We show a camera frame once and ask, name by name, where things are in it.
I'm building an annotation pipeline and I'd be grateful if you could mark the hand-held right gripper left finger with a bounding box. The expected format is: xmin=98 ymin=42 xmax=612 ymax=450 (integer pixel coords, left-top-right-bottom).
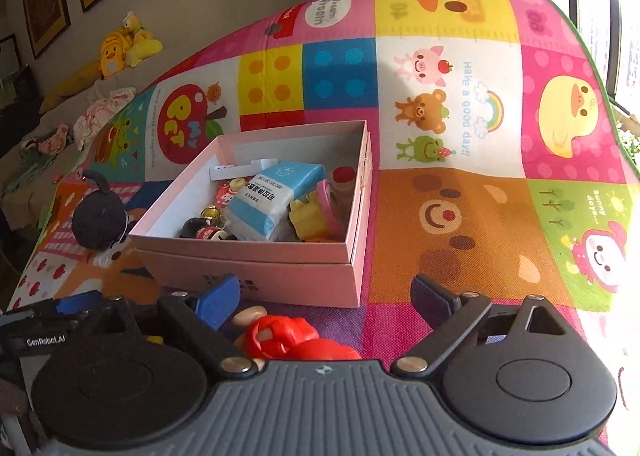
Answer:
xmin=99 ymin=273 xmax=256 ymax=378

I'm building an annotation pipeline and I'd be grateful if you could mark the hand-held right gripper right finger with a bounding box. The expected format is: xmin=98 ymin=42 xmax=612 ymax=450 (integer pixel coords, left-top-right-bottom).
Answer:
xmin=390 ymin=274 xmax=572 ymax=378

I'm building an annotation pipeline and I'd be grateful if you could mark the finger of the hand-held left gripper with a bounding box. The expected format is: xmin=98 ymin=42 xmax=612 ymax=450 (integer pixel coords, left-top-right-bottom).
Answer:
xmin=0 ymin=289 xmax=104 ymax=332

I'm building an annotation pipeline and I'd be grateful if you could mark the red plastic toy figure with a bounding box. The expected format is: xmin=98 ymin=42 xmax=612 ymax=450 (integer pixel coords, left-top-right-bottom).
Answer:
xmin=232 ymin=305 xmax=364 ymax=362

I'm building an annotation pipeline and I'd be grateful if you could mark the small cola bottle toy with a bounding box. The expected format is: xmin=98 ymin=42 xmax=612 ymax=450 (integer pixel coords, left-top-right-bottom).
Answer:
xmin=179 ymin=217 xmax=226 ymax=241

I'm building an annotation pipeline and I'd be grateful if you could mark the pink cardboard box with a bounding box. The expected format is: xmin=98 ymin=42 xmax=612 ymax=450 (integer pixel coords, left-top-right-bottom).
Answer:
xmin=127 ymin=119 xmax=374 ymax=310

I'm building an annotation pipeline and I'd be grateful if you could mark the round red white badge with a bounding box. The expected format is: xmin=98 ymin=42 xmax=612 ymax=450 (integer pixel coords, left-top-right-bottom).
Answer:
xmin=216 ymin=179 xmax=249 ymax=202

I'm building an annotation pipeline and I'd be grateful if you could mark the blue white tissue pack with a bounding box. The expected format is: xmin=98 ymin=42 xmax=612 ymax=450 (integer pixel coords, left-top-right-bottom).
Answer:
xmin=220 ymin=162 xmax=326 ymax=242

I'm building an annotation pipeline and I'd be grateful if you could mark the white plastic strip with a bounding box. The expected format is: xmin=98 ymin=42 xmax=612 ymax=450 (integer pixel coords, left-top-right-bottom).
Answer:
xmin=209 ymin=157 xmax=279 ymax=182

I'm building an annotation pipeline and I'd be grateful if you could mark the pink tape roll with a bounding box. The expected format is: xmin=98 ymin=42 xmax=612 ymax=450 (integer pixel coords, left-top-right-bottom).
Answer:
xmin=315 ymin=179 xmax=351 ymax=237

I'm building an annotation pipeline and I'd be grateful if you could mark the colourful cartoon play mat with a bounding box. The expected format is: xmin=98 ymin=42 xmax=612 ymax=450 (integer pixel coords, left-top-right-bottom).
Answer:
xmin=0 ymin=0 xmax=640 ymax=456

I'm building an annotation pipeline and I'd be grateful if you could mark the black plush cat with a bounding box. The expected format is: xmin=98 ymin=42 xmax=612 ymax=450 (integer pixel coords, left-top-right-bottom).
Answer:
xmin=70 ymin=169 xmax=139 ymax=262

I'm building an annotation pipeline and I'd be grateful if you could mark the small pink cloth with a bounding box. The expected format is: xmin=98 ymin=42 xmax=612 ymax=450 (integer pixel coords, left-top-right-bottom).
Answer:
xmin=20 ymin=123 xmax=71 ymax=157

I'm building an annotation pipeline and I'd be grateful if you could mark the pink white patterned cloth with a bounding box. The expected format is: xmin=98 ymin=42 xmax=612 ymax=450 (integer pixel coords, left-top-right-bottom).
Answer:
xmin=74 ymin=86 xmax=137 ymax=150

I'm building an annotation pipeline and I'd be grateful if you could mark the grey sofa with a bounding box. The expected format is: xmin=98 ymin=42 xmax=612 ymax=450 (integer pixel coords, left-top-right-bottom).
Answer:
xmin=0 ymin=36 xmax=166 ymax=237

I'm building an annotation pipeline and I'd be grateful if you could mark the yellow pillow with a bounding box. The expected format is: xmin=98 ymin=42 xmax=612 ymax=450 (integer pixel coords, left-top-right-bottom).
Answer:
xmin=40 ymin=61 xmax=104 ymax=112

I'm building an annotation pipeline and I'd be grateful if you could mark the yellow orange plush duck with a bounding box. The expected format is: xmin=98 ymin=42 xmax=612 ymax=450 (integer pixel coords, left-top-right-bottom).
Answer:
xmin=99 ymin=29 xmax=132 ymax=80

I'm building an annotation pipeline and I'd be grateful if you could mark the yellow plush dog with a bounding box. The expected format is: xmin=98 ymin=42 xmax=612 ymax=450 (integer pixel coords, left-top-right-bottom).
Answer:
xmin=122 ymin=11 xmax=165 ymax=68

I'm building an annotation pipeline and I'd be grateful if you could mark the black window frame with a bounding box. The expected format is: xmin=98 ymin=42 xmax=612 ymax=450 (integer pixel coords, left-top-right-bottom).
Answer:
xmin=560 ymin=0 xmax=640 ymax=117

